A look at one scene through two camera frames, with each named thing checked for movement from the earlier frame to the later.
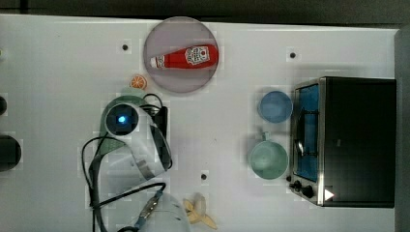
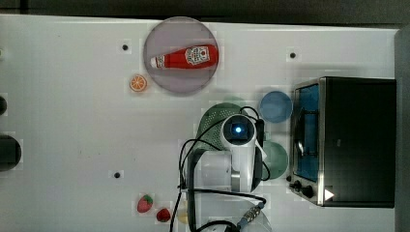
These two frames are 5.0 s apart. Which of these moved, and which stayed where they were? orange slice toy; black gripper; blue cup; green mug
Moved: black gripper
Stayed: orange slice toy; green mug; blue cup
